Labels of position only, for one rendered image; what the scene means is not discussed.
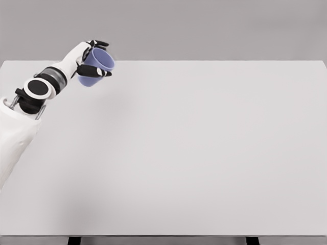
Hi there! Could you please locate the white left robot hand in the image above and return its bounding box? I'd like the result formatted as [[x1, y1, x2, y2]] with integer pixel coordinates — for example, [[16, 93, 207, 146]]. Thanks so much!
[[63, 39, 113, 78]]

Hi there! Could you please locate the blue plastic cup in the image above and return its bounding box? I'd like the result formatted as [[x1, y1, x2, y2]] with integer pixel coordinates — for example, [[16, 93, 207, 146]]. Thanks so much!
[[77, 48, 116, 88]]

